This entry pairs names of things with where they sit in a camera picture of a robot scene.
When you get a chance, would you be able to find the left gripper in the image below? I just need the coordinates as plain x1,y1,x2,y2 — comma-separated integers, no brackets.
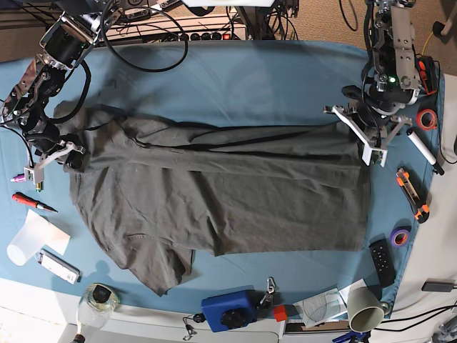
351,100,398,136

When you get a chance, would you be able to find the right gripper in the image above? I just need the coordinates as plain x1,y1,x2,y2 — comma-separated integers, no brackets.
21,117,85,170

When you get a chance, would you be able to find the dark grey T-shirt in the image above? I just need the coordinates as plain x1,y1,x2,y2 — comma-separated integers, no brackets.
60,106,370,296

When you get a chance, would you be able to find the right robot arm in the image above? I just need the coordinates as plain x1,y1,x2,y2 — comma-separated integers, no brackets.
1,1,128,169

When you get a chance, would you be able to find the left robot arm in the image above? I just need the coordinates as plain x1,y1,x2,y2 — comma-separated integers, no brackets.
354,1,421,131

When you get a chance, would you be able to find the green yellow battery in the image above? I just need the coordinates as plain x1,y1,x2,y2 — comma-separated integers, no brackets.
36,182,44,192

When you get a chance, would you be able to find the pink glue tube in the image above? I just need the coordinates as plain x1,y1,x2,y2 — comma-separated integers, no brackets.
10,174,26,183

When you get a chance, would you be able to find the red tape roll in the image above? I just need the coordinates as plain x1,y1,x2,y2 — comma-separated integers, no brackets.
416,109,438,131

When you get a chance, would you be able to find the red screwdriver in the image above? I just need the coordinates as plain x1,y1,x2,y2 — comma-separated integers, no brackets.
11,192,57,213

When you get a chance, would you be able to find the white marker pen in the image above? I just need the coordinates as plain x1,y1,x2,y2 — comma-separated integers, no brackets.
406,127,445,176

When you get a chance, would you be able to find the orange black tool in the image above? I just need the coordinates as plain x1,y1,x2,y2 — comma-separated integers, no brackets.
418,56,438,96

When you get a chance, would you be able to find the blue table cloth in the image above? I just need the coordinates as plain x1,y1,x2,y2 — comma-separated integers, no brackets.
0,39,446,319

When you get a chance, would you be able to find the orange black utility knife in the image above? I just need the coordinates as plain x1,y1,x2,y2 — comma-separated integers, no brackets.
396,167,429,224

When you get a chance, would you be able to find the white black device box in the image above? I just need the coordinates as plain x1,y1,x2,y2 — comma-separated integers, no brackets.
36,249,81,284

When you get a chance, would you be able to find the purple tape roll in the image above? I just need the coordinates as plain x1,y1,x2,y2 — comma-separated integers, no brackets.
389,226,411,248

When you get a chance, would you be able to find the black remote control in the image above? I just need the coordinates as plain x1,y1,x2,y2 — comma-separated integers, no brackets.
369,239,396,288

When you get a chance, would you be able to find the clear glass jar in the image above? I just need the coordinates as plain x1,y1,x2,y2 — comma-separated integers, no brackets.
73,283,119,343

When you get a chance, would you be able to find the black power strip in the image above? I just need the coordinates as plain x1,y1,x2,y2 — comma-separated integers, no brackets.
156,31,236,44

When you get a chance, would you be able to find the black power adapter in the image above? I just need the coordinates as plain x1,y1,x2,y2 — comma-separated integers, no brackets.
421,279,456,293

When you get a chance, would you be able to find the grey green cup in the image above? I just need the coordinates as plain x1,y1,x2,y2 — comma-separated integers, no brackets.
347,287,384,333

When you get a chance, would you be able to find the printed paper with drawing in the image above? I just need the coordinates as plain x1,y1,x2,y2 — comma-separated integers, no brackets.
293,279,366,328

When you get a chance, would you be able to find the silver carabiner clip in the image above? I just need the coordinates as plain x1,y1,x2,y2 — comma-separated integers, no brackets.
258,277,276,309

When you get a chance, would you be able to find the red cube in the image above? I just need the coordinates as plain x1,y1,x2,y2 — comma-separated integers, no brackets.
273,304,288,322

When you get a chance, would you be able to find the blue box with knob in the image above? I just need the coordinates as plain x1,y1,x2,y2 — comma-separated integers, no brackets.
201,290,257,332

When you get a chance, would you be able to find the black cable bundle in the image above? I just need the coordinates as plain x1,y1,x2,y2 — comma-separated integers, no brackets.
92,0,301,44

